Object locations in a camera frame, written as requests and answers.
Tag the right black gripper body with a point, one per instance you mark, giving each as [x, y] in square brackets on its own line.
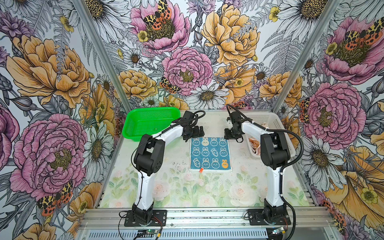
[232, 134]

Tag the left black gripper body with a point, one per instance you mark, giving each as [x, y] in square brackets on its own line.
[193, 132]

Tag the blue bunny pattern towel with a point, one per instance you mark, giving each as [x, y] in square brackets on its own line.
[210, 154]

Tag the white plastic basket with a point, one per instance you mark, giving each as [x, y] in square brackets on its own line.
[273, 122]

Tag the green plastic basket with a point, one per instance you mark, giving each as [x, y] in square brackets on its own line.
[148, 121]

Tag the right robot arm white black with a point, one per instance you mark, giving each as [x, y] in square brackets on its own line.
[275, 154]

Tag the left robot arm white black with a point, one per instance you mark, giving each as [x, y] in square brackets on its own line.
[148, 158]

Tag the orange pink patterned towel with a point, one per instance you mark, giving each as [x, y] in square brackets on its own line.
[254, 146]

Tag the small green circuit board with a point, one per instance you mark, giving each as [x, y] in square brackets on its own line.
[277, 231]

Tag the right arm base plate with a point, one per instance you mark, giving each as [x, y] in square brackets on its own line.
[258, 217]

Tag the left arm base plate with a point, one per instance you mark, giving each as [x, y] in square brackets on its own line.
[154, 218]

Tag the right aluminium corner post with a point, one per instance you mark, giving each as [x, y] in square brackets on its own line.
[321, 25]

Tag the aluminium corner post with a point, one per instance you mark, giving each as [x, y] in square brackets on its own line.
[321, 25]
[92, 31]

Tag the aluminium front rail frame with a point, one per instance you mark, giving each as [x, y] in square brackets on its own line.
[309, 223]

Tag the left aluminium corner post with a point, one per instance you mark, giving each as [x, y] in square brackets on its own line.
[92, 31]

